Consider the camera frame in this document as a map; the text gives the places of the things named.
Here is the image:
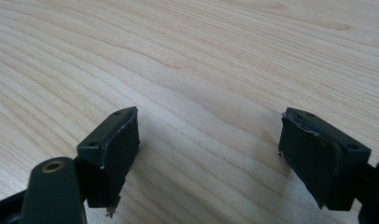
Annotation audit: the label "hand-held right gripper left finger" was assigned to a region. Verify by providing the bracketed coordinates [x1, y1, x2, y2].
[76, 105, 141, 218]

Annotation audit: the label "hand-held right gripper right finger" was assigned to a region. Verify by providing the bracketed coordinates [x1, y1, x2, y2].
[277, 106, 372, 212]

